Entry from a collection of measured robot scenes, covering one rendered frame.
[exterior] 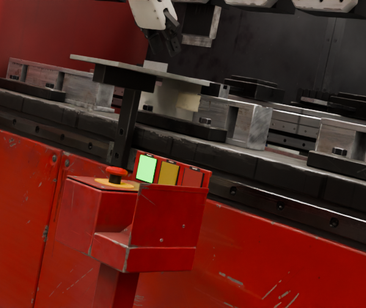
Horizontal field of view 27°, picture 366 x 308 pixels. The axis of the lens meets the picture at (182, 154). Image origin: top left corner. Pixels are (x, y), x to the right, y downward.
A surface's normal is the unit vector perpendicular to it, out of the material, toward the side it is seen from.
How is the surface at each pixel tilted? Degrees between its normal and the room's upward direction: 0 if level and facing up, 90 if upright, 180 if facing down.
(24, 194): 90
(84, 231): 90
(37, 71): 90
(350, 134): 90
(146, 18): 134
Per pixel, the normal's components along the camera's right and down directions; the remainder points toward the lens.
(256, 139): 0.65, 0.18
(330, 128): -0.73, -0.09
